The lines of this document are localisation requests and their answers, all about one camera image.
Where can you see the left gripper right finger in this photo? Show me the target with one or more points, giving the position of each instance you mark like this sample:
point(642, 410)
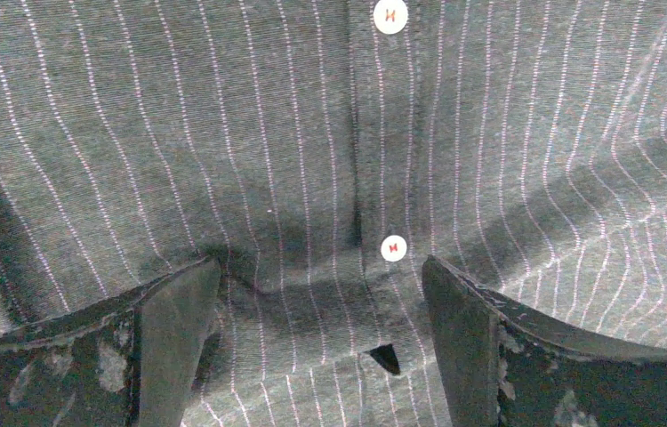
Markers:
point(503, 363)

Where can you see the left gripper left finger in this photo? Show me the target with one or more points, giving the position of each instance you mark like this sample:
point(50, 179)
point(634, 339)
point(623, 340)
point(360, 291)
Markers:
point(130, 360)

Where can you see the black pinstriped shirt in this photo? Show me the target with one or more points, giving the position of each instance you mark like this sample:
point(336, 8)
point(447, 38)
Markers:
point(321, 152)

